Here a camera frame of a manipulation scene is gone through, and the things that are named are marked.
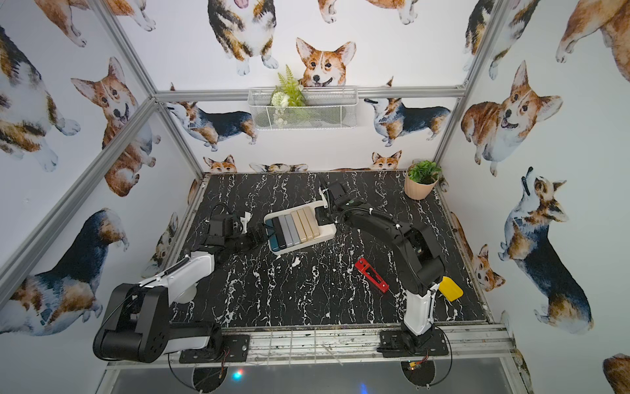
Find beige pruning pliers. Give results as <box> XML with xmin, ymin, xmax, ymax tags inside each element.
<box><xmin>297</xmin><ymin>208</ymin><xmax>314</xmax><ymax>241</ymax></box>

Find light wood pruning pliers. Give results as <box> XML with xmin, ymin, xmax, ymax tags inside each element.
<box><xmin>304</xmin><ymin>205</ymin><xmax>321</xmax><ymax>238</ymax></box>

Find light grey pruning pliers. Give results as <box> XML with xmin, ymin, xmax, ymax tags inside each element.
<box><xmin>278</xmin><ymin>215</ymin><xmax>295</xmax><ymax>248</ymax></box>

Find white plastic storage box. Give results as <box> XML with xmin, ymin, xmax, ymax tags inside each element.
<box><xmin>263</xmin><ymin>197</ymin><xmax>336</xmax><ymax>255</ymax></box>

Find red tool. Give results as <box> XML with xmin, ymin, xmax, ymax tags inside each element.
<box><xmin>354</xmin><ymin>258</ymin><xmax>389</xmax><ymax>294</ymax></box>

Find tan pruning pliers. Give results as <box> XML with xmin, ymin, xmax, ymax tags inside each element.
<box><xmin>291</xmin><ymin>210</ymin><xmax>308</xmax><ymax>243</ymax></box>

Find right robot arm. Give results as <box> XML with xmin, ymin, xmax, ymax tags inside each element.
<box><xmin>319</xmin><ymin>181</ymin><xmax>446</xmax><ymax>337</ymax></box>

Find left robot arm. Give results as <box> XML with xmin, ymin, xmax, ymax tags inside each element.
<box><xmin>93</xmin><ymin>214</ymin><xmax>274</xmax><ymax>363</ymax></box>

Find potted green plant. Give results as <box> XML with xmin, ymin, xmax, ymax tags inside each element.
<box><xmin>404</xmin><ymin>160</ymin><xmax>442</xmax><ymax>200</ymax></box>

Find fern and white flower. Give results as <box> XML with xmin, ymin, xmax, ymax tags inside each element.
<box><xmin>271</xmin><ymin>66</ymin><xmax>308</xmax><ymax>127</ymax></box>

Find yellow plastic shovel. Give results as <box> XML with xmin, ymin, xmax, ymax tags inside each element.
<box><xmin>438</xmin><ymin>276</ymin><xmax>464</xmax><ymax>302</ymax></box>

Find white wire basket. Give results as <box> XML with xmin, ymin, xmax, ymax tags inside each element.
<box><xmin>248</xmin><ymin>87</ymin><xmax>359</xmax><ymax>130</ymax></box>

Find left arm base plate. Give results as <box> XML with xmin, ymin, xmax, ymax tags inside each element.
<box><xmin>179</xmin><ymin>334</ymin><xmax>251</xmax><ymax>364</ymax></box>

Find metal front rail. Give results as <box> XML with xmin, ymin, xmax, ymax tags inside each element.
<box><xmin>193</xmin><ymin>324</ymin><xmax>515</xmax><ymax>367</ymax></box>

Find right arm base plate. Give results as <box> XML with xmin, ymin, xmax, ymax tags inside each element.
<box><xmin>377</xmin><ymin>327</ymin><xmax>450</xmax><ymax>358</ymax></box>

